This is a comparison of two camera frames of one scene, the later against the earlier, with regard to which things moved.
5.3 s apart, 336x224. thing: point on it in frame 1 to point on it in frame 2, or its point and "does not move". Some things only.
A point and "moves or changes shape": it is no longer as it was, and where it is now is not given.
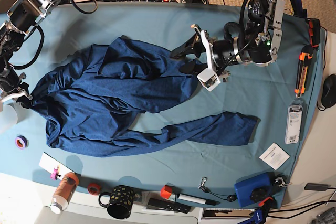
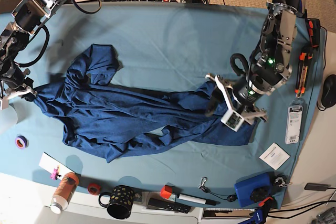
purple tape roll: (21, 142) does not move
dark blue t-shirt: (91, 98) moves or changes shape
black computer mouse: (328, 93) does not move
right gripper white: (209, 77) to (232, 118)
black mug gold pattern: (120, 204) does not move
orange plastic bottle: (64, 192) does not move
